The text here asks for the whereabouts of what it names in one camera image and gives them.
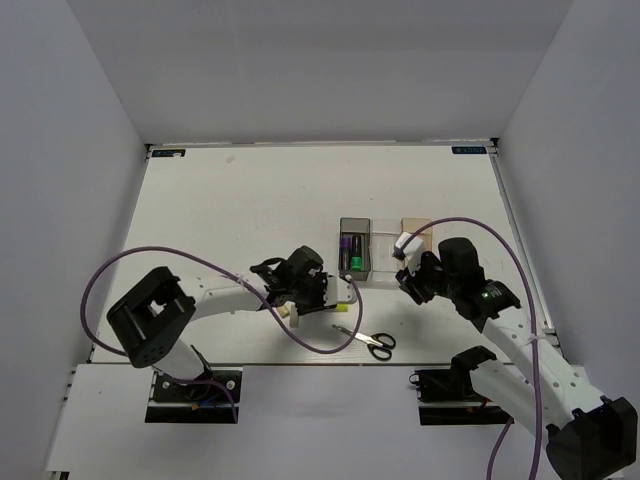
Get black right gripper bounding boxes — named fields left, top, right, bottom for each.
left=396, top=251, right=459, bottom=305

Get grey eraser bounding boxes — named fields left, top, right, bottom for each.
left=289, top=310, right=299, bottom=329

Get tan eraser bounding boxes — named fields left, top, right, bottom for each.
left=277, top=306, right=290, bottom=318

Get green highlighter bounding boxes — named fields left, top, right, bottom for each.
left=350, top=234, right=363, bottom=271

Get purple highlighter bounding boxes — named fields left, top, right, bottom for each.
left=339, top=236, right=351, bottom=271

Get black handled scissors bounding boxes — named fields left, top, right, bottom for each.
left=332, top=325, right=397, bottom=362

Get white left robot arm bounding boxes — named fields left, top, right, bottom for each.
left=107, top=246, right=356, bottom=399

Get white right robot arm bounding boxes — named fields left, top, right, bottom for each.
left=394, top=233, right=638, bottom=479

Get orange plastic container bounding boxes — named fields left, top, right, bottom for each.
left=400, top=217, right=433, bottom=251

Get dark grey plastic container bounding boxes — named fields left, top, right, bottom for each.
left=339, top=217, right=371, bottom=282

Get clear plastic container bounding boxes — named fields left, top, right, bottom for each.
left=368, top=219, right=402, bottom=289

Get right blue corner label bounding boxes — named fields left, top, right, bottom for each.
left=451, top=145, right=487, bottom=155

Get blue corner label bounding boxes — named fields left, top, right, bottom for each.
left=151, top=149, right=186, bottom=158
left=451, top=145, right=487, bottom=155

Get left blue corner label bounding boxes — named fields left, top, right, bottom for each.
left=151, top=149, right=186, bottom=158

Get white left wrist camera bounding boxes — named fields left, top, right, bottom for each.
left=325, top=276, right=357, bottom=308

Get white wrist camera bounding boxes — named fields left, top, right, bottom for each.
left=325, top=276, right=357, bottom=308
left=393, top=232, right=427, bottom=273

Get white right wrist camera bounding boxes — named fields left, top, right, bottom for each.
left=393, top=232, right=427, bottom=273

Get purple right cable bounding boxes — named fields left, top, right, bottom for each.
left=394, top=216, right=544, bottom=480

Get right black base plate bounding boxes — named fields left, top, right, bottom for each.
left=409, top=368, right=509, bottom=426

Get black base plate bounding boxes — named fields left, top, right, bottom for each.
left=409, top=368, right=509, bottom=426
left=145, top=369, right=243, bottom=425

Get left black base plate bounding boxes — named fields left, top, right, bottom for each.
left=145, top=369, right=243, bottom=425

